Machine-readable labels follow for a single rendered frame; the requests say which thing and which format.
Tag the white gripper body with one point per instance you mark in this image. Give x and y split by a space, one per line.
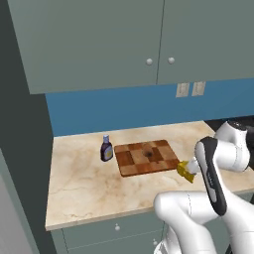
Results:
193 166

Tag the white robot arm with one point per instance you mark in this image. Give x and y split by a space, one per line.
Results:
185 211

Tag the white round cupboard knob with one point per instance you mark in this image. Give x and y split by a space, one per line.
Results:
171 60
149 61

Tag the white round drawer knob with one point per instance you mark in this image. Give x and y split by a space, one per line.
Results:
117 227
154 242

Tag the grey-green lower drawer front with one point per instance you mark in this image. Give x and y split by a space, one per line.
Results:
115 248

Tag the dark purple condiment bottle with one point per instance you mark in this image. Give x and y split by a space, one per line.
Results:
106 152

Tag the white wall socket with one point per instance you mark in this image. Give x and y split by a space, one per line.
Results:
198 88
182 90

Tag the yellow cheese wedge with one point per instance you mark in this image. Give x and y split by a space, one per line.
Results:
183 169

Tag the checkered wooden cutting board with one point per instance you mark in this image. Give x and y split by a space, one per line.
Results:
139 158

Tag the grey-green wide cupboard door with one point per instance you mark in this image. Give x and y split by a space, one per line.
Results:
86 43

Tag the dark grey-green tall cupboard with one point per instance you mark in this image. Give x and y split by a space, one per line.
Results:
23 132

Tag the grey-green drawer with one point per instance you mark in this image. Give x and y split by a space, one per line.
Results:
115 248
99 233

